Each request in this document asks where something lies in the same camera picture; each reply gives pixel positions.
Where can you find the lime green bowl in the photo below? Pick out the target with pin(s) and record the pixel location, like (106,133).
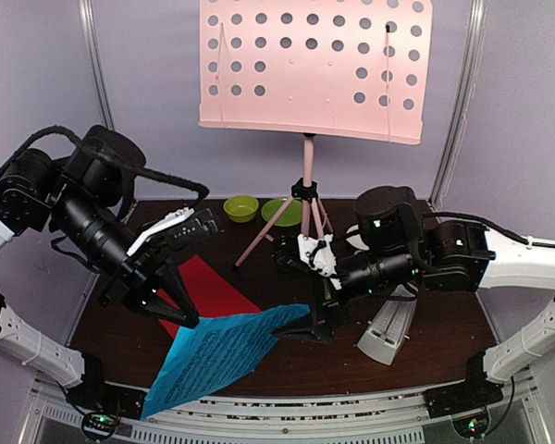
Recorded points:
(241,208)

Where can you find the white metronome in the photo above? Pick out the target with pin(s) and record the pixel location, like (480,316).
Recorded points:
(385,334)

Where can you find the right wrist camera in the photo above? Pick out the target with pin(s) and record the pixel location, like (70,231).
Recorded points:
(303,257)

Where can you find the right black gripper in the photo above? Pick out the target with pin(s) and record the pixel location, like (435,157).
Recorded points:
(320,329)

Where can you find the pink music stand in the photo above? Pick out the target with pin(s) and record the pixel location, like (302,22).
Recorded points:
(353,69)

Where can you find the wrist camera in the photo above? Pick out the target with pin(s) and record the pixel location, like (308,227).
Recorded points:
(303,257)
(177,230)

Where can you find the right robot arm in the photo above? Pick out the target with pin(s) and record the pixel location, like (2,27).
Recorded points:
(460,253)

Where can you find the aluminium post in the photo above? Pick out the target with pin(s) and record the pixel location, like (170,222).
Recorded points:
(466,90)
(91,41)

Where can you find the dark bowl white inside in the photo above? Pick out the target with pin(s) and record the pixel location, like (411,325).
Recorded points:
(354,239)

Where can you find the red paper sheet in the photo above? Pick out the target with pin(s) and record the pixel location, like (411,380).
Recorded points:
(212,295)

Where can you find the blue paper sheet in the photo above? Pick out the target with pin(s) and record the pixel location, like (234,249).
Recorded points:
(215,354)

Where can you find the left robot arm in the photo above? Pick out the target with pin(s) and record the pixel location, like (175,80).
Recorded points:
(81,188)

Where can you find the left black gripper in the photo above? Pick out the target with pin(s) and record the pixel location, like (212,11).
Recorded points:
(138,278)

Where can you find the left aluminium post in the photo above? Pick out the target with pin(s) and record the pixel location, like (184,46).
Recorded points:
(91,41)

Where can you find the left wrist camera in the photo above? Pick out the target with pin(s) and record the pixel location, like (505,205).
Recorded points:
(177,230)

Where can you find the right aluminium post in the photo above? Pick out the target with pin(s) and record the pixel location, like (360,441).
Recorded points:
(466,90)

